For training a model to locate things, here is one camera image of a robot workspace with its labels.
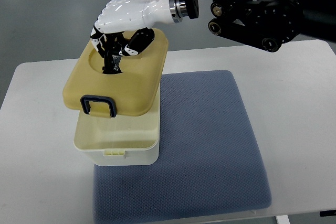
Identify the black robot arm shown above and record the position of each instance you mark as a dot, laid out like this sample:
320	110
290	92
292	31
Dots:
267	24

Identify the black lid handle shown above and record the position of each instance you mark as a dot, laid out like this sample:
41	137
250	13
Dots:
112	45

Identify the dark blue front latch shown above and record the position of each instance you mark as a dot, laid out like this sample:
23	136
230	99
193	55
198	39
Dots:
100	106

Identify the white storage box base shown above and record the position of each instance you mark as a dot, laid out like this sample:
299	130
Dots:
120	141

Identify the yellow storage box lid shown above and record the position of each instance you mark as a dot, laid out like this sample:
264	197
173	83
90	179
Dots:
133	90

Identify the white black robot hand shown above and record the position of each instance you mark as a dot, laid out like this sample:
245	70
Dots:
119	16

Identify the blue grey fabric mat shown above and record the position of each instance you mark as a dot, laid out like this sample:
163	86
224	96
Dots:
209	162

